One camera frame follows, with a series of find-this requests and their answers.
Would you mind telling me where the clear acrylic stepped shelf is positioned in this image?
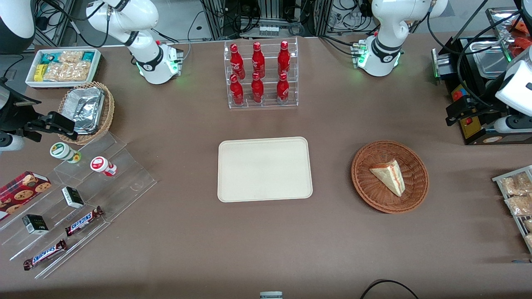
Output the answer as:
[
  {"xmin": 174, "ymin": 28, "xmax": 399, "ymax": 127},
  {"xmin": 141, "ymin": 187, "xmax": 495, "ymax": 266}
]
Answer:
[{"xmin": 0, "ymin": 132, "xmax": 158, "ymax": 280}]

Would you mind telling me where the brown Snickers bar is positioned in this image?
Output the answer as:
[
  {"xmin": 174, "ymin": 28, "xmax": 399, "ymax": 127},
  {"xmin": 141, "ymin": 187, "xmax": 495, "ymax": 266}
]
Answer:
[
  {"xmin": 23, "ymin": 239, "xmax": 68, "ymax": 271},
  {"xmin": 64, "ymin": 206, "xmax": 104, "ymax": 237}
]

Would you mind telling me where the small black carton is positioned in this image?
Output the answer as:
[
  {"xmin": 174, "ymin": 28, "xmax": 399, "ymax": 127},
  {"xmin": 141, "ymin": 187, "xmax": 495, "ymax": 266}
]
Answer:
[
  {"xmin": 22, "ymin": 214, "xmax": 49, "ymax": 235},
  {"xmin": 62, "ymin": 186, "xmax": 85, "ymax": 209}
]

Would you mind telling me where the brown round wicker basket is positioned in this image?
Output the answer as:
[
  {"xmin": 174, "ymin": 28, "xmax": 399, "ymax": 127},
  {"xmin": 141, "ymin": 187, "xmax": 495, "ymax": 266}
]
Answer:
[{"xmin": 351, "ymin": 140, "xmax": 429, "ymax": 214}]

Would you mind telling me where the red cookie box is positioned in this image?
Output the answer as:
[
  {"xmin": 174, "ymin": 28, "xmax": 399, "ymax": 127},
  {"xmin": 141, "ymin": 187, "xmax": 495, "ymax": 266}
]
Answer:
[{"xmin": 0, "ymin": 171, "xmax": 52, "ymax": 221}]

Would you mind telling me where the red lid yoghurt bottle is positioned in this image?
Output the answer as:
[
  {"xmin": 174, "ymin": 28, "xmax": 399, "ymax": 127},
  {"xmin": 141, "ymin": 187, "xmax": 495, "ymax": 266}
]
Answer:
[{"xmin": 90, "ymin": 156, "xmax": 118, "ymax": 177}]

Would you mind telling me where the black looped cable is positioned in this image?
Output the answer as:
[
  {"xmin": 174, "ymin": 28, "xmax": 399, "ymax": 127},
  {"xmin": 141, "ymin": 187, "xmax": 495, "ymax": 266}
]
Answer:
[{"xmin": 360, "ymin": 279, "xmax": 420, "ymax": 299}]

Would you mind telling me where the red cola bottle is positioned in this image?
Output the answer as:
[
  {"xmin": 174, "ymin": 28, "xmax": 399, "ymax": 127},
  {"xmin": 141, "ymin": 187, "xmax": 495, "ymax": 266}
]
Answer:
[
  {"xmin": 229, "ymin": 74, "xmax": 245, "ymax": 106},
  {"xmin": 251, "ymin": 42, "xmax": 266, "ymax": 79},
  {"xmin": 251, "ymin": 72, "xmax": 265, "ymax": 104},
  {"xmin": 230, "ymin": 44, "xmax": 246, "ymax": 80},
  {"xmin": 277, "ymin": 41, "xmax": 291, "ymax": 76},
  {"xmin": 276, "ymin": 73, "xmax": 290, "ymax": 104}
]

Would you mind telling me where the clear acrylic bottle rack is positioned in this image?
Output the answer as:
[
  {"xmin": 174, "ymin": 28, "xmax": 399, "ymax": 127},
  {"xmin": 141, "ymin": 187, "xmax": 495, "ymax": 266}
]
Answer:
[{"xmin": 224, "ymin": 37, "xmax": 299, "ymax": 110}]

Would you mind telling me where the black food warmer machine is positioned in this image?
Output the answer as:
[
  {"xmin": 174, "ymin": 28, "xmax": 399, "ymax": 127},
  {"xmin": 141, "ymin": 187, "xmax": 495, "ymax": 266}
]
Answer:
[{"xmin": 431, "ymin": 6, "xmax": 532, "ymax": 146}]

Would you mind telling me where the small clear cracker bag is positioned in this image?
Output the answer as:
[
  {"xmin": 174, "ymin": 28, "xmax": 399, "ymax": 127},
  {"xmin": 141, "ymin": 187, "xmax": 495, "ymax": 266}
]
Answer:
[{"xmin": 58, "ymin": 50, "xmax": 84, "ymax": 64}]

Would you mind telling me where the triangular sandwich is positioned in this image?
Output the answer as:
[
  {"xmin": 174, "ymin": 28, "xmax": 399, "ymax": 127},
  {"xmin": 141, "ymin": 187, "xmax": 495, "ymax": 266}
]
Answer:
[{"xmin": 369, "ymin": 159, "xmax": 406, "ymax": 197}]

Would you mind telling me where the silver foil tray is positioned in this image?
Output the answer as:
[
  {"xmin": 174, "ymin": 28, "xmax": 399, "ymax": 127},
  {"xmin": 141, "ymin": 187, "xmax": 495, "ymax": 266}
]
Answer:
[{"xmin": 62, "ymin": 87, "xmax": 105, "ymax": 135}]

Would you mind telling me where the red sausage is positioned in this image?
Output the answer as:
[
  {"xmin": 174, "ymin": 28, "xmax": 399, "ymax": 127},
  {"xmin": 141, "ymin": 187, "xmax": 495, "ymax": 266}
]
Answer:
[
  {"xmin": 513, "ymin": 37, "xmax": 532, "ymax": 58},
  {"xmin": 509, "ymin": 20, "xmax": 532, "ymax": 36}
]

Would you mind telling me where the steel warmer pan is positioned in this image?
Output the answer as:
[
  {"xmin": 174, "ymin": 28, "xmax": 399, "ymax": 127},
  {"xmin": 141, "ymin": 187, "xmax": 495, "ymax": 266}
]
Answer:
[{"xmin": 469, "ymin": 40, "xmax": 514, "ymax": 79}]

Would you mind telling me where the metal wire rack tray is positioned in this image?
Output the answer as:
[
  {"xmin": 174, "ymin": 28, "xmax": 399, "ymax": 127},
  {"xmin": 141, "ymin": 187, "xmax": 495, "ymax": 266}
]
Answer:
[{"xmin": 492, "ymin": 165, "xmax": 532, "ymax": 255}]

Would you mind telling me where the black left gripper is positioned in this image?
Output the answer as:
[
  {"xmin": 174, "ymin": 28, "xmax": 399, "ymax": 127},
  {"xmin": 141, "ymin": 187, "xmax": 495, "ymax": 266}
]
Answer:
[{"xmin": 446, "ymin": 96, "xmax": 500, "ymax": 126}]

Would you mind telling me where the green lid yoghurt bottle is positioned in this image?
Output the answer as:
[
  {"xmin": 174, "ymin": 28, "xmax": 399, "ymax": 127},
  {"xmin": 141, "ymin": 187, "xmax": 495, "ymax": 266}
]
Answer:
[{"xmin": 50, "ymin": 142, "xmax": 82, "ymax": 164}]

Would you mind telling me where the white rectangular snack bin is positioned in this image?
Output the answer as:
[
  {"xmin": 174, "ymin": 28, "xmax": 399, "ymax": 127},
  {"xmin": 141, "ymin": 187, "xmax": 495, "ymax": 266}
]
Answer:
[{"xmin": 25, "ymin": 48, "xmax": 102, "ymax": 89}]

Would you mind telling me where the light wicker basket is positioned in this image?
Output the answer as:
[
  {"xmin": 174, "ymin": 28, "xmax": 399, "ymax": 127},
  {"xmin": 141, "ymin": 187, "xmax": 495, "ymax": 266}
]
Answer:
[{"xmin": 58, "ymin": 81, "xmax": 115, "ymax": 145}]

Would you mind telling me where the aluminium frame rack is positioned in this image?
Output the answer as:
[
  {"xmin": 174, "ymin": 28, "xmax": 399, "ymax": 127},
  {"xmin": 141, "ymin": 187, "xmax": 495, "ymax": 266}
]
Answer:
[{"xmin": 199, "ymin": 0, "xmax": 334, "ymax": 40}]

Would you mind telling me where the large clear cracker bag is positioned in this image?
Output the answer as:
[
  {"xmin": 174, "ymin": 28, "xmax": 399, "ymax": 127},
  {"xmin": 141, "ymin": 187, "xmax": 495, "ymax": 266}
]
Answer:
[{"xmin": 43, "ymin": 61, "xmax": 91, "ymax": 82}]

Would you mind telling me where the beige plastic serving tray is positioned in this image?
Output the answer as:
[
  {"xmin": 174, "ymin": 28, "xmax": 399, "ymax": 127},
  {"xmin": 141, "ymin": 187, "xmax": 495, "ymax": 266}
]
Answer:
[{"xmin": 217, "ymin": 137, "xmax": 313, "ymax": 203}]

